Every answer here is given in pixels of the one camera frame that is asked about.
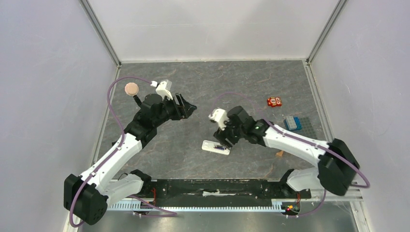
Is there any white slotted cable duct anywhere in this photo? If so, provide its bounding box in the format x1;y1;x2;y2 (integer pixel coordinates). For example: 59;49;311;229
107;200;283;212

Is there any grey studded baseplate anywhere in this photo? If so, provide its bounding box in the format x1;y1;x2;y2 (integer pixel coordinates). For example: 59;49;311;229
296;117;318;139

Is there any wooden toy piece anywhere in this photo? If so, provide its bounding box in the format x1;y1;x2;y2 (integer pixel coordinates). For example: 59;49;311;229
276;150;284;157

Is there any pink microphone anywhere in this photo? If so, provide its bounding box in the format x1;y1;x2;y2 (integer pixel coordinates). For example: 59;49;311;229
124;82;139;96

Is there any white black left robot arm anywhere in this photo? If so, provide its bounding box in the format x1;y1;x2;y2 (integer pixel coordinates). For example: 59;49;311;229
63;93;197;228

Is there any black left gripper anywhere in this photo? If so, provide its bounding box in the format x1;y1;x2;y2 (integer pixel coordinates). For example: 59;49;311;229
153;93;197;127

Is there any white remote control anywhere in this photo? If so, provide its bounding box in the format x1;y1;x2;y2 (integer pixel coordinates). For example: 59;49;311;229
201;140;230;155

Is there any blue grey toy brick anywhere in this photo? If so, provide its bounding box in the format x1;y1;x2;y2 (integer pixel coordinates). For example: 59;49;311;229
284;116;302;131

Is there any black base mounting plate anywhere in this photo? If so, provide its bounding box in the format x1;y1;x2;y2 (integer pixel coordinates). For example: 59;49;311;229
137;179;311;207

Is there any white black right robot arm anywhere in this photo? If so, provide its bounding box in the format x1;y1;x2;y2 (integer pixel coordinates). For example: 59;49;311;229
208;106;360;197

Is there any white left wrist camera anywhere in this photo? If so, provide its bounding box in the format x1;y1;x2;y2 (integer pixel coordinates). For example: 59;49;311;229
150;79;173;100

